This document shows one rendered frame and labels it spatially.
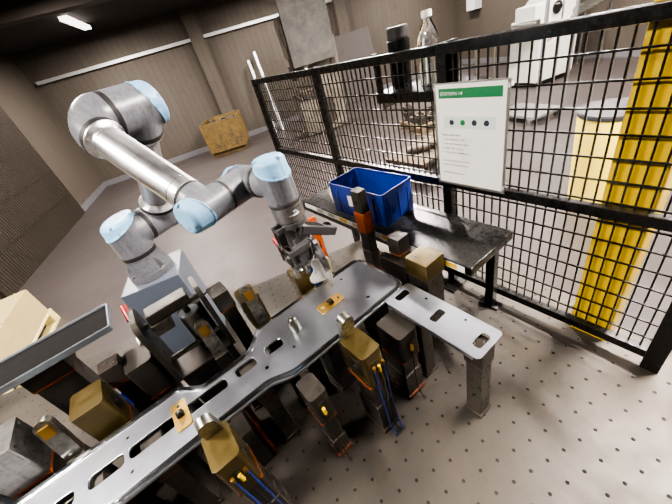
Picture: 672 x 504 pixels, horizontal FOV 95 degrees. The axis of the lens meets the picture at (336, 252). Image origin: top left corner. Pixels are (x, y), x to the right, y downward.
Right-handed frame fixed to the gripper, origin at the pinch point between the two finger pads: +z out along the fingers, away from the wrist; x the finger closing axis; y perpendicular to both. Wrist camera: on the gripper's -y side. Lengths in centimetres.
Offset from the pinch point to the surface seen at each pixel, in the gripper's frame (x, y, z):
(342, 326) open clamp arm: 18.2, 7.3, 1.0
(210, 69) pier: -787, -256, -59
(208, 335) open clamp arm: -13.0, 32.6, 4.9
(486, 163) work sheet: 16, -54, -11
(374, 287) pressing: 5.6, -12.6, 11.3
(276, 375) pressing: 8.6, 24.4, 10.9
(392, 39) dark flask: -21, -61, -46
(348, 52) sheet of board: -677, -582, -3
